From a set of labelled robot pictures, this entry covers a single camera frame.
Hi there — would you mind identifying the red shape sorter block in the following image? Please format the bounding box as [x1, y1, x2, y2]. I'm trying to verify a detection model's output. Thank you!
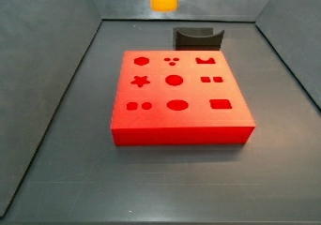
[110, 51, 255, 146]

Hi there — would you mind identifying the dark grey curved holder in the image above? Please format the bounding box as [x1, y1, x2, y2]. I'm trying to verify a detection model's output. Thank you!
[173, 27, 225, 51]

